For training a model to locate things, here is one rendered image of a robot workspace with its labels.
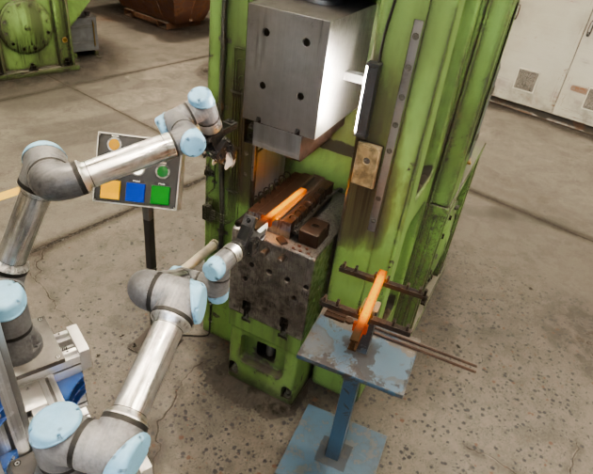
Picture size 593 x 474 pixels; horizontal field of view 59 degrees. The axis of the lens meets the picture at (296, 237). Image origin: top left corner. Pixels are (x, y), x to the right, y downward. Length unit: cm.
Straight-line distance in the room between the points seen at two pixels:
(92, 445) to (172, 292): 41
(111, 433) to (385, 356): 105
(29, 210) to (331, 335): 112
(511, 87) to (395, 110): 528
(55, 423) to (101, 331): 171
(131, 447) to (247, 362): 139
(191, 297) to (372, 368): 79
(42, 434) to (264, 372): 143
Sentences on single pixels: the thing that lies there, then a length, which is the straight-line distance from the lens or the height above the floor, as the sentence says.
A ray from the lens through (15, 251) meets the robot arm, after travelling 178.
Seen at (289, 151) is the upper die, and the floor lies 129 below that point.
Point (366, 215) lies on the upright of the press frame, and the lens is 209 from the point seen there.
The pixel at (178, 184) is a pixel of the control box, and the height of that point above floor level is 105.
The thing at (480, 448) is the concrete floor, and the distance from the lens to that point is 282.
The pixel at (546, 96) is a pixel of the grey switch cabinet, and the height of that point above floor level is 28.
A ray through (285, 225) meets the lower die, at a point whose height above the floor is 98.
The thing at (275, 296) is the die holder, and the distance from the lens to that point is 225.
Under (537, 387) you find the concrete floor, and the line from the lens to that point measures 323.
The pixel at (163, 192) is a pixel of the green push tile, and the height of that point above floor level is 102.
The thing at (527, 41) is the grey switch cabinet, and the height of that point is 80.
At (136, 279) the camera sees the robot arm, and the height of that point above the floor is 116.
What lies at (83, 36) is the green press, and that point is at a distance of 715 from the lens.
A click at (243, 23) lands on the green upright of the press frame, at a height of 166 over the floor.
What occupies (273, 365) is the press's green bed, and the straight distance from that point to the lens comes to 262.
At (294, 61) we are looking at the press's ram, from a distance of 185.
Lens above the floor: 214
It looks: 35 degrees down
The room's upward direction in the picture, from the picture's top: 8 degrees clockwise
